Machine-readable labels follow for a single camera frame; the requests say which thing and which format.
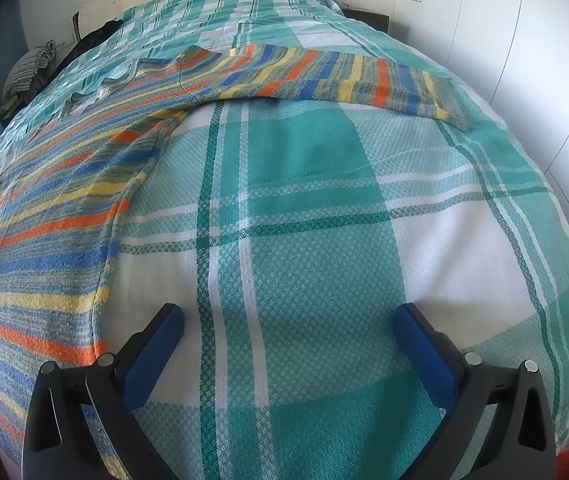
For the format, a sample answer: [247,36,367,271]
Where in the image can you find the white wardrobe doors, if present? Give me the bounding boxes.
[394,0,569,436]

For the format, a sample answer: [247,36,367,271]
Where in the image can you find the striped knit sweater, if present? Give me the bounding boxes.
[0,45,471,463]

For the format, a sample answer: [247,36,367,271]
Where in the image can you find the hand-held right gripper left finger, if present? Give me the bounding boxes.
[22,302,186,480]

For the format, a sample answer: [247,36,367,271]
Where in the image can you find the teal plaid bed blanket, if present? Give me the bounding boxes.
[0,0,569,480]

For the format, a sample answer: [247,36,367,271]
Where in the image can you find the dark wooden nightstand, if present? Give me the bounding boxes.
[341,7,390,36]

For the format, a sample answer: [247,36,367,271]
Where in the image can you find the dark cloth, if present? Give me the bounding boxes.
[54,20,125,78]

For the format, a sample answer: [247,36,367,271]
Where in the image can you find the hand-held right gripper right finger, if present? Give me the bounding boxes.
[393,302,557,480]

